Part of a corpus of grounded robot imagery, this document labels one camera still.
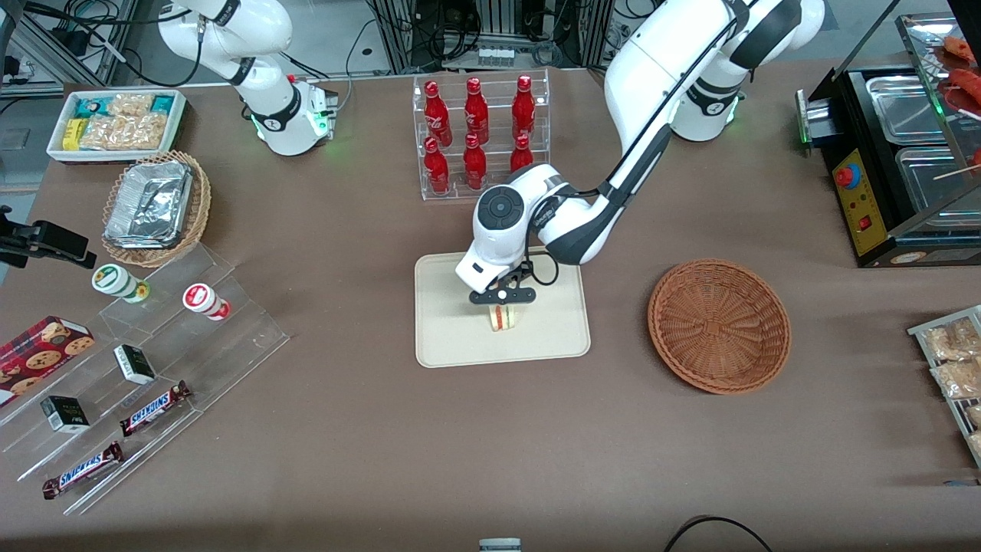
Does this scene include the clear cracker bag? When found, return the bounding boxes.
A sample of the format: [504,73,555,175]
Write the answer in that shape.
[80,113,168,151]
[107,93,155,118]

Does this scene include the white rectangular snack bin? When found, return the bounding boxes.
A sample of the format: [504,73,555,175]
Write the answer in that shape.
[46,89,188,166]

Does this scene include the brown Snickers bar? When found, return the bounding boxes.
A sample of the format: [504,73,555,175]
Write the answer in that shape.
[118,379,193,439]
[41,440,126,501]

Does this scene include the round brown wicker basket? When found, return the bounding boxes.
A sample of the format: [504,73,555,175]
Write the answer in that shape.
[648,259,792,396]

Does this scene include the black food warmer cabinet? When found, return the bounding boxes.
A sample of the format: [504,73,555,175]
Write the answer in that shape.
[796,11,981,269]

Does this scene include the clear acrylic bottle rack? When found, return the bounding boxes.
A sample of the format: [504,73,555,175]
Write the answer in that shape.
[412,69,551,202]

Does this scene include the oval light wicker basket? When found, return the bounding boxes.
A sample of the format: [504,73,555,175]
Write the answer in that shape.
[101,150,212,268]

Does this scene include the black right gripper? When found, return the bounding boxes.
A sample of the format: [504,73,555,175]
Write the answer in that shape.
[0,205,97,269]

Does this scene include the black cable loop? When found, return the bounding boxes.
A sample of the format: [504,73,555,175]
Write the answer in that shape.
[662,515,776,552]

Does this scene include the steel food pan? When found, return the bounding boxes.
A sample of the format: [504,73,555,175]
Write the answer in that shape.
[894,145,981,214]
[865,74,953,146]

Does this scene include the red cookie box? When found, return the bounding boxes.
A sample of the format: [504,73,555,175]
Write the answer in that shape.
[0,315,97,408]

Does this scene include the black equipment rack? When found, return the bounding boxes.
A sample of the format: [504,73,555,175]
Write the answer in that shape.
[366,0,615,74]

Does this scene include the aluminium frame structure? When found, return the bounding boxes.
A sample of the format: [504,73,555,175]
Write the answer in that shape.
[0,0,143,94]

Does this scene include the green-lid white cup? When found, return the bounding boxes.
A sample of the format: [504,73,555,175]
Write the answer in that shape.
[91,263,151,304]

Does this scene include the tray of packaged snacks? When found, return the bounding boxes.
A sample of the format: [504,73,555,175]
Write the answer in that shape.
[907,304,981,470]

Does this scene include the red-lid white cup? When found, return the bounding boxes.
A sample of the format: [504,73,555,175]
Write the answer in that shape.
[182,282,232,322]

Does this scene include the clear acrylic stepped stand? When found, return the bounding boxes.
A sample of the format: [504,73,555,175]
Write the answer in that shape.
[0,244,290,516]

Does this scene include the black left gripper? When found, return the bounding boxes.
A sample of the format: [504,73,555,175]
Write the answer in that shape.
[468,261,539,307]

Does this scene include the silver box with green light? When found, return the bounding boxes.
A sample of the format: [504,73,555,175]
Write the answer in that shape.
[795,87,840,152]

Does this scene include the beige plastic tray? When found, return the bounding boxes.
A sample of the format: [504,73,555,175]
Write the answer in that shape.
[415,245,592,369]

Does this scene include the stacked aluminium foil trays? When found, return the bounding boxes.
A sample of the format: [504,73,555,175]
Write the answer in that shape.
[104,160,194,250]

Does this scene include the small black green box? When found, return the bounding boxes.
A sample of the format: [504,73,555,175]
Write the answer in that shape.
[40,395,91,435]
[113,343,158,386]

